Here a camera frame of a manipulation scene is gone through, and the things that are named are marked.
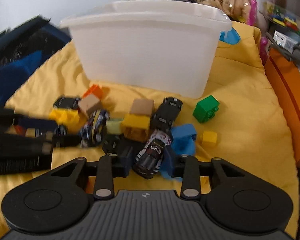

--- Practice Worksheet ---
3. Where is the black white patterned car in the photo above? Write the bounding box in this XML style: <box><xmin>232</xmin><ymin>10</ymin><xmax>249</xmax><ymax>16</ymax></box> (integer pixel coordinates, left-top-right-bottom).
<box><xmin>133</xmin><ymin>129</ymin><xmax>172</xmax><ymax>179</ymax></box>

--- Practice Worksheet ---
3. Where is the dark toy car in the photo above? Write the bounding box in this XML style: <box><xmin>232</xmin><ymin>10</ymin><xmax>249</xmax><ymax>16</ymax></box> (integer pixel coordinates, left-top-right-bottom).
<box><xmin>53</xmin><ymin>95</ymin><xmax>81</xmax><ymax>110</ymax></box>

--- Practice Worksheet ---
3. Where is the small yellow brick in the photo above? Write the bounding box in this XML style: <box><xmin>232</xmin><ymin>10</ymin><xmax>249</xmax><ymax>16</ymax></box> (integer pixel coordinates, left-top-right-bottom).
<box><xmin>202</xmin><ymin>131</ymin><xmax>217</xmax><ymax>147</ymax></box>

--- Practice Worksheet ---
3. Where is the orange box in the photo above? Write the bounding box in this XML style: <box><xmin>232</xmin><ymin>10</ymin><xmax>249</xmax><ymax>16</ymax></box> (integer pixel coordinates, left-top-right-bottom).
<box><xmin>264</xmin><ymin>48</ymin><xmax>300</xmax><ymax>168</ymax></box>

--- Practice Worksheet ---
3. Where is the tan wooden cube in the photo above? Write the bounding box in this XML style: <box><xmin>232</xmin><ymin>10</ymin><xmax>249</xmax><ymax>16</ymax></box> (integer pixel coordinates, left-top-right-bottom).
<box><xmin>129</xmin><ymin>99</ymin><xmax>154</xmax><ymax>116</ymax></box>
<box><xmin>78</xmin><ymin>94</ymin><xmax>102</xmax><ymax>117</ymax></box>

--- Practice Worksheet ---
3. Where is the green brick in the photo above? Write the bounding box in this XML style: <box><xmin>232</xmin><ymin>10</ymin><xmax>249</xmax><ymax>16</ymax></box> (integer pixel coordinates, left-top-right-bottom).
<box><xmin>193</xmin><ymin>95</ymin><xmax>219</xmax><ymax>123</ymax></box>

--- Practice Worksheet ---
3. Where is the white plastic bin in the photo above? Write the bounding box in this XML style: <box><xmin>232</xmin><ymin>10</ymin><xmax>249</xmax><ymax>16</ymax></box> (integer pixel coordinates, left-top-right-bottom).
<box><xmin>60</xmin><ymin>0</ymin><xmax>232</xmax><ymax>99</ymax></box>

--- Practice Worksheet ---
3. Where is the dark blue bag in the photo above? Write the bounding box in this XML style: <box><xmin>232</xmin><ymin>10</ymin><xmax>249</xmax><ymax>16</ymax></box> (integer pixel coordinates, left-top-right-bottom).
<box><xmin>0</xmin><ymin>16</ymin><xmax>71</xmax><ymax>106</ymax></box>

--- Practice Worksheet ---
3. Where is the orange brick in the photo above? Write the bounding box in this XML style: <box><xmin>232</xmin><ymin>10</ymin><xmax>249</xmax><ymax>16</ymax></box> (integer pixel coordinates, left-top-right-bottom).
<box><xmin>82</xmin><ymin>84</ymin><xmax>103</xmax><ymax>100</ymax></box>

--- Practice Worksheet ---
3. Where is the snack bag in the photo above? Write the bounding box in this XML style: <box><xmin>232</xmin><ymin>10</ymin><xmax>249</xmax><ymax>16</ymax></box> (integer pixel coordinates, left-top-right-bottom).
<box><xmin>194</xmin><ymin>0</ymin><xmax>256</xmax><ymax>25</ymax></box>

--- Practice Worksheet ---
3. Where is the yellow green cube toy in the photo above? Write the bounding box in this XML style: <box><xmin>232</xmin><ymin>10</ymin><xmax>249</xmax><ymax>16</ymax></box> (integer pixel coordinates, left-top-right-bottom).
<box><xmin>106</xmin><ymin>119</ymin><xmax>123</xmax><ymax>135</ymax></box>

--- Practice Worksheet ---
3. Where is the small white carton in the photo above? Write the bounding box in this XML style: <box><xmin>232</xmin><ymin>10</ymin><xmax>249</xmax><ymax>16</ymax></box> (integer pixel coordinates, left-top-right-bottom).
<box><xmin>273</xmin><ymin>30</ymin><xmax>300</xmax><ymax>53</ymax></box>

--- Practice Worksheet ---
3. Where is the large blue brick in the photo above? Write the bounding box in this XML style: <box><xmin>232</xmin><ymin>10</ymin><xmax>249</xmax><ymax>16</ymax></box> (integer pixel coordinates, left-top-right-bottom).
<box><xmin>161</xmin><ymin>123</ymin><xmax>198</xmax><ymax>181</ymax></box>

